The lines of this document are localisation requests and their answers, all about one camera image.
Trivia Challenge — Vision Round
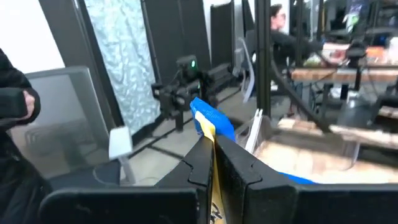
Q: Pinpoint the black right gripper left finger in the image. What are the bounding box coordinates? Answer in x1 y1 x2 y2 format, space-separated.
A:
39 135 215 224

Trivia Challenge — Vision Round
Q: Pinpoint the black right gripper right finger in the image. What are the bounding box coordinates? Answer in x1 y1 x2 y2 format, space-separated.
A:
215 135 398 224

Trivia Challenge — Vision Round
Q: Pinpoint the blue ramen noodle packet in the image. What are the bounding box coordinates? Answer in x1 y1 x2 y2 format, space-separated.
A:
189 96 318 224

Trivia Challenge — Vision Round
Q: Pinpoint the clear plastic storage bin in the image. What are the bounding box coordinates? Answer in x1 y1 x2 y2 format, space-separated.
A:
236 108 363 177

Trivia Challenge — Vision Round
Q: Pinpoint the grey mesh office chair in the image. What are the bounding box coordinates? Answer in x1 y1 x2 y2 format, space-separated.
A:
8 65 137 187

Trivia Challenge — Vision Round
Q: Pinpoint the person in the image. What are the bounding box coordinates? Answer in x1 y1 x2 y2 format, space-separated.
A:
269 3 326 72
0 48 54 224

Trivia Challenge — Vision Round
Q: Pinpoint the wooden workbench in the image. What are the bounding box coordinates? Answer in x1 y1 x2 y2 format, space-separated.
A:
290 67 398 84

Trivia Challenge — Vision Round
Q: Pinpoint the person's hand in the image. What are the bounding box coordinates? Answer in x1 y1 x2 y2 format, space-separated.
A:
23 90 36 121

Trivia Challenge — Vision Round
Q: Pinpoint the white chair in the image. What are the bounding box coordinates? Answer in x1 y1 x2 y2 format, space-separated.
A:
235 37 256 104

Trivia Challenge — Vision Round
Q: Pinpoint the frosted glass panel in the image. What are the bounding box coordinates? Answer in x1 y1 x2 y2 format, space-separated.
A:
83 0 162 136

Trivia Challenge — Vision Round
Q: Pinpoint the black partition panel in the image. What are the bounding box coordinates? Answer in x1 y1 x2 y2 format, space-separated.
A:
141 0 236 82

